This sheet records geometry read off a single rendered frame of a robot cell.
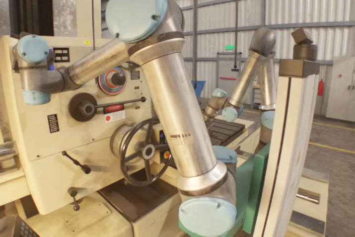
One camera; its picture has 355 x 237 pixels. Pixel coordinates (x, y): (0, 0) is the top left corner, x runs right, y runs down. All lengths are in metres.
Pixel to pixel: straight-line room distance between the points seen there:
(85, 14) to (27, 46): 1.22
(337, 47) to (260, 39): 7.15
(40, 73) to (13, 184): 0.88
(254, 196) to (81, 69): 0.66
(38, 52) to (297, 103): 0.67
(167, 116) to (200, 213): 0.20
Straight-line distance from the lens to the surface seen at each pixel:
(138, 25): 0.33
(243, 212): 0.71
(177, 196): 1.93
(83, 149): 1.08
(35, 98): 0.62
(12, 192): 1.39
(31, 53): 0.59
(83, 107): 0.94
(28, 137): 0.98
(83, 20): 1.76
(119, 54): 0.55
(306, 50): 0.65
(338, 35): 8.06
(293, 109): 0.52
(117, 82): 0.99
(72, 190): 1.11
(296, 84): 0.52
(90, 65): 0.60
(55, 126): 0.99
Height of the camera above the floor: 1.77
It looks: 13 degrees down
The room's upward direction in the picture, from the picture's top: straight up
